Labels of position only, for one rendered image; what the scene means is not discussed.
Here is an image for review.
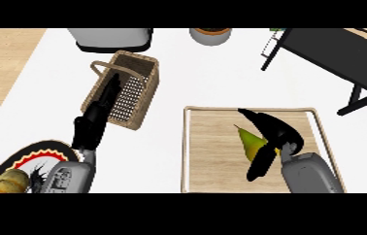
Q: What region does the green pear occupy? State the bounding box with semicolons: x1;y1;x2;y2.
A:
233;123;282;163

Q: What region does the grey and black appliance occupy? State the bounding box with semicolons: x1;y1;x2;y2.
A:
67;27;155;54

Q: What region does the wicker basket with handle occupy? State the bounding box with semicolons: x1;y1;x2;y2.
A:
78;50;161;131

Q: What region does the pale wooden tray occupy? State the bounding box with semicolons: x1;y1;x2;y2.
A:
180;105;348;194

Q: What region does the black red patterned plate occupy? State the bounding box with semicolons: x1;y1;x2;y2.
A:
0;139;83;194

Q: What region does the brown bread roll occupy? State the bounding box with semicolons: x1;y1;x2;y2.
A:
0;168;31;194

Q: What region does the grey pot with orange rim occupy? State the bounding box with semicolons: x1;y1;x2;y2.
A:
187;27;235;47

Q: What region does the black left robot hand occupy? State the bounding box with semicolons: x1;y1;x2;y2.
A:
71;72;124;151

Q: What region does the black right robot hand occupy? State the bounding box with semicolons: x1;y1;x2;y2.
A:
236;108;305;183

